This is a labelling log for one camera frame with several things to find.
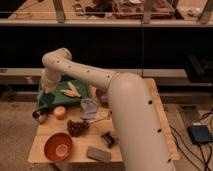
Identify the black foot pedal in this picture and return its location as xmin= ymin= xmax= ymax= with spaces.
xmin=187 ymin=125 xmax=213 ymax=144

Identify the black cable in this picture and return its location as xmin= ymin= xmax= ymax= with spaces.
xmin=169 ymin=106 xmax=213 ymax=171

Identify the yellow round fruit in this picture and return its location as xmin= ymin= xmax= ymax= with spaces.
xmin=53 ymin=106 xmax=67 ymax=120

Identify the dark grape bunch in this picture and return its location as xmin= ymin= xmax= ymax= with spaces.
xmin=67 ymin=120 xmax=89 ymax=137

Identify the purple bowl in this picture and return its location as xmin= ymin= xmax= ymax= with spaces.
xmin=95 ymin=89 xmax=108 ymax=103

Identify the green plastic tray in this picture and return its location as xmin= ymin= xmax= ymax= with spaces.
xmin=37 ymin=76 xmax=90 ymax=108

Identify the orange bowl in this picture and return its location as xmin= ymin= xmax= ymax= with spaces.
xmin=44 ymin=133 xmax=73 ymax=162

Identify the beige covered gripper body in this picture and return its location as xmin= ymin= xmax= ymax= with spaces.
xmin=41 ymin=69 xmax=62 ymax=93

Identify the metal measuring cup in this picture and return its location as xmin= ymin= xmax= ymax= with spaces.
xmin=32 ymin=109 xmax=47 ymax=124

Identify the blue grey cloth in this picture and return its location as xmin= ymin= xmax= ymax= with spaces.
xmin=80 ymin=98 xmax=98 ymax=120

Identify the grey rectangular block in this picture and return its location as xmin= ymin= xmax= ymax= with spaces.
xmin=86 ymin=146 xmax=112 ymax=162

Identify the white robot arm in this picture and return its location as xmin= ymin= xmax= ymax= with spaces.
xmin=42 ymin=48 xmax=176 ymax=171

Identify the green sponge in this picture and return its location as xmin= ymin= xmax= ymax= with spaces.
xmin=37 ymin=93 xmax=55 ymax=108

